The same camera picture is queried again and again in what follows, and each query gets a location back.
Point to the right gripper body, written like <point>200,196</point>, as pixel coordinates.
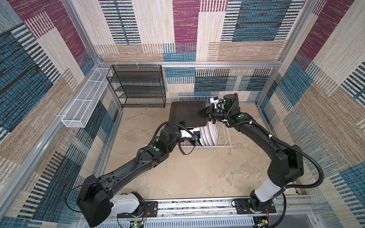
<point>216,114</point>

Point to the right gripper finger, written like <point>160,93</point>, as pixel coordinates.
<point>206,110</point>
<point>204,115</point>

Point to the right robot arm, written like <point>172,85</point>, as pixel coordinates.
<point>286,161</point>

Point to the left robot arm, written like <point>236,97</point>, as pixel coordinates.
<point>97,197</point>

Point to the black mesh shelf rack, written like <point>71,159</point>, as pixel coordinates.
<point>138,85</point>

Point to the white round plate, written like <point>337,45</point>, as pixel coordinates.
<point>202,137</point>
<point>208,136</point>
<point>214,132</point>

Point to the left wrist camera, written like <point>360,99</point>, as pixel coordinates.
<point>197,134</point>

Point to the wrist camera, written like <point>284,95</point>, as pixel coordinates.
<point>218,102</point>
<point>197,134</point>

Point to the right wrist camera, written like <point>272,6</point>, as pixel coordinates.
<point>218,102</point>

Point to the white wire dish rack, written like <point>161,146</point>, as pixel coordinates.
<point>224,136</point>

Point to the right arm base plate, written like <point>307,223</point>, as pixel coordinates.
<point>253,206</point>

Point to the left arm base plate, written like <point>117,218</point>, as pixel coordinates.
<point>148,209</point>

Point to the white wire wall basket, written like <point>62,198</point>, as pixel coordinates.
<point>82,108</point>

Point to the aluminium mounting rail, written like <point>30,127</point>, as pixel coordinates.
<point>299,211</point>

